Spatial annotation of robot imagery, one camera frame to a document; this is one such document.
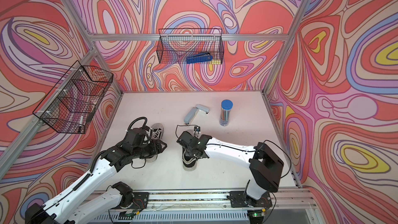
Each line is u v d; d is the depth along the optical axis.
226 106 0.87
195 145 0.61
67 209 0.41
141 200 0.73
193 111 1.05
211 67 1.08
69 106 0.75
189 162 0.78
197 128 0.75
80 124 0.63
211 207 0.73
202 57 0.91
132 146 0.58
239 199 0.74
